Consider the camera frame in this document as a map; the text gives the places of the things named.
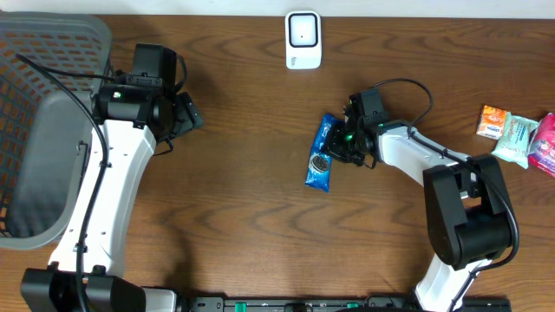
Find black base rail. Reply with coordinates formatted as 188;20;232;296
142;296;513;312

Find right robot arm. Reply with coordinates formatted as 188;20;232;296
310;115;519;311

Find orange Kleenex tissue pack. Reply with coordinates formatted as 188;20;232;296
476;105;509;140

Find purple Carefree pad pack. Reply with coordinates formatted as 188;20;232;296
527;113;555;177

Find grey plastic mesh basket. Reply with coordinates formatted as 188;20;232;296
1;12;112;250

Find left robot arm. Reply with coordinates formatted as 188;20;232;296
11;86;182;311

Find right black cable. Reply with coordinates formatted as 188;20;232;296
372;77;520;312

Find black cable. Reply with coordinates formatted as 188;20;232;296
15;52;116;312
372;77;520;312

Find teal wet wipes pack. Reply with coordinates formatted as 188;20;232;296
492;113;539;169

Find left black cable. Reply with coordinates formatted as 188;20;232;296
15;52;116;312

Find blue snack wrapper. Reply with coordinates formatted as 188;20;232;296
305;114;340;192

